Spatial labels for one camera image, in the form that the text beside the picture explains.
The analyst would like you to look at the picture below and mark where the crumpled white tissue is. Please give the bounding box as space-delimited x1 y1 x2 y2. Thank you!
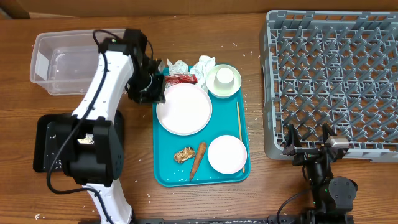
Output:
189 55 216 93
167 60 189 75

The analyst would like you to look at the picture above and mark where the orange carrot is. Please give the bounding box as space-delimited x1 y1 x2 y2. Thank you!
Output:
189 142 207 180

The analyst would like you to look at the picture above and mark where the teal plastic tray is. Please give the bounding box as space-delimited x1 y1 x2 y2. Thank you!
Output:
152 63 252 188

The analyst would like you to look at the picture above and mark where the grey dishwasher rack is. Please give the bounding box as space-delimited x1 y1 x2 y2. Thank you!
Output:
259 10 397 162

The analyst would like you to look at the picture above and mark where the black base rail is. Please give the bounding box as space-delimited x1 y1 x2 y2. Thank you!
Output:
134 215 300 224

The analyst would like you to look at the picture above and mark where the black tray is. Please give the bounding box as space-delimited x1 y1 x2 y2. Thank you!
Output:
33 110 124 173

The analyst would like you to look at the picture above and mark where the white paper cup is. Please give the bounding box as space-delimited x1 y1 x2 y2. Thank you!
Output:
215 67 234 88

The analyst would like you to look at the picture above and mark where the pale green bowl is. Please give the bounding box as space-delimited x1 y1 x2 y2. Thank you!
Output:
206 64 242 98

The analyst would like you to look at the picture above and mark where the small pink bowl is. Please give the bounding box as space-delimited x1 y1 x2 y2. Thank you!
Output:
207 135 248 175

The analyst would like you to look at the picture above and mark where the large pink plate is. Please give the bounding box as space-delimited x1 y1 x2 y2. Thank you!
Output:
155 83 213 136

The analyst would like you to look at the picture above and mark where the clear plastic bin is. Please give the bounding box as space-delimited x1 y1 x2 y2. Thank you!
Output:
30 30 99 95

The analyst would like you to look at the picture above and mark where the red snack wrapper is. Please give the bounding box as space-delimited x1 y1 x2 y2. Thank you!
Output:
165 74 198 85

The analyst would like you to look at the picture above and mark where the brown walnut food scrap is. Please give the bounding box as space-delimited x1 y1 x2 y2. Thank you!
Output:
174 147 196 164

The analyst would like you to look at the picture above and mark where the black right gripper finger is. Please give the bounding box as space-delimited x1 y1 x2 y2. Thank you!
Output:
285 124 301 149
322 123 336 146

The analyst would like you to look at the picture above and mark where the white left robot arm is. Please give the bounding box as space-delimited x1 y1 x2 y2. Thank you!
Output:
45 29 165 223

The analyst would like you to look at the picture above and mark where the wooden chopstick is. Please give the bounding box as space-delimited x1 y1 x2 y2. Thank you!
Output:
236 101 245 173

